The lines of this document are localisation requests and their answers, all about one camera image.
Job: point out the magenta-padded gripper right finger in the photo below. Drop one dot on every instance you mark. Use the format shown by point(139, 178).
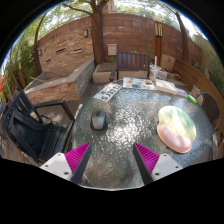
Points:
point(149, 157)

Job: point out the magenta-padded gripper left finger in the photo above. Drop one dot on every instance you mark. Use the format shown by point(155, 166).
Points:
point(76, 157)

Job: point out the grey computer mouse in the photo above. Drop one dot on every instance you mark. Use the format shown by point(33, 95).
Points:
point(98, 120)

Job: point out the pastel green mouse pad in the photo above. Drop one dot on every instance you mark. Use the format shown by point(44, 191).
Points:
point(176, 128)

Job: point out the black plastic chair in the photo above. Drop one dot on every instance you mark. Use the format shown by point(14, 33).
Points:
point(30, 130)

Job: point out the white number plate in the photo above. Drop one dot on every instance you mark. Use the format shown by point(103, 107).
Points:
point(107, 92)

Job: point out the green packet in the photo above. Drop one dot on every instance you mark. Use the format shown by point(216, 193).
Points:
point(192, 99)

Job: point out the small white blue booklet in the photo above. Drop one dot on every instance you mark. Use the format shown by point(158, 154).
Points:
point(181, 92)

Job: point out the open white book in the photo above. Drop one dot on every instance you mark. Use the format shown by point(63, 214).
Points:
point(165, 86)

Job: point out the colourful printed sheet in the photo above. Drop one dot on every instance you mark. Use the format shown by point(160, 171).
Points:
point(138, 83)

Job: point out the dark wicker chair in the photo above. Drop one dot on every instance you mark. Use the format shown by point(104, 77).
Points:
point(210, 108)

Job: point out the clear plastic cup with straw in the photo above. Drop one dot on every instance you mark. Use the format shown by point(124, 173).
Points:
point(154, 72)

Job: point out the beige stone block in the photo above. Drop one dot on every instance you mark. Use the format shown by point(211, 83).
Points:
point(167, 62)

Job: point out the dark wooden slatted chair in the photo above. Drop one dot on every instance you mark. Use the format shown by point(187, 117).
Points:
point(132, 61)

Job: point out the slim tree trunk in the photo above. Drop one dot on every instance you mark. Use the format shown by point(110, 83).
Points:
point(182, 36)

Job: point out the forked tree trunk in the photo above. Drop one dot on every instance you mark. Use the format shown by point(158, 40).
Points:
point(98, 33)

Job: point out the grey wall utility box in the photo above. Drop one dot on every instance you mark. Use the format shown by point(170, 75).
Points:
point(112, 49)

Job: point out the wooden garden lamp post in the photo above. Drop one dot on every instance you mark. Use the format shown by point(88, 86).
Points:
point(158, 40)

